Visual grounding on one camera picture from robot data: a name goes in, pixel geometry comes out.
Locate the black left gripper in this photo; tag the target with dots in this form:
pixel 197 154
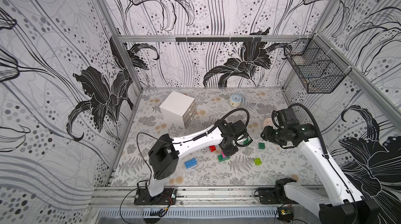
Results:
pixel 228 150

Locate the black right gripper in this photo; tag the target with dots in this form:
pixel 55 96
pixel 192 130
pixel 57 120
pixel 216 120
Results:
pixel 268 133

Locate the red lego brick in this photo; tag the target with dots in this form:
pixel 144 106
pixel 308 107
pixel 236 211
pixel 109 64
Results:
pixel 212 148

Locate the long green lego brick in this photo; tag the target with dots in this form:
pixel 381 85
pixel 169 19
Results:
pixel 222 158

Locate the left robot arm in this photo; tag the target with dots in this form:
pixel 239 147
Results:
pixel 163 157

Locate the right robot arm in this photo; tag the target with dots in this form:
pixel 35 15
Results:
pixel 344 203

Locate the lime green lego brick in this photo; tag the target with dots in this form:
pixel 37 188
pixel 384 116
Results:
pixel 257 161

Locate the long light blue lego brick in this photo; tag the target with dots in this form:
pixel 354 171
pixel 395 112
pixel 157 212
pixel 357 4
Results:
pixel 191 163

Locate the large pink round clock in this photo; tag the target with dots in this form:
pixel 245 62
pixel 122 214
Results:
pixel 268 122

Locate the small blue cream alarm clock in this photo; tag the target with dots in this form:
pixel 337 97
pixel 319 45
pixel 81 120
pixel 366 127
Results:
pixel 236 100

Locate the white mini drawer cabinet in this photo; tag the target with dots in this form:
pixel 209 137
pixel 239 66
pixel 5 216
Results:
pixel 178 109

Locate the black wire wall basket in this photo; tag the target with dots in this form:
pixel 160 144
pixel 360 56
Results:
pixel 314 62

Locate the white slotted cable duct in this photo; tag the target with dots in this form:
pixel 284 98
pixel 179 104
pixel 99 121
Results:
pixel 191 212

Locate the black wall hook bar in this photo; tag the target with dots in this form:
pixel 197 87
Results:
pixel 217 39

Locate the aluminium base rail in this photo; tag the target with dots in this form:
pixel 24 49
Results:
pixel 185 196

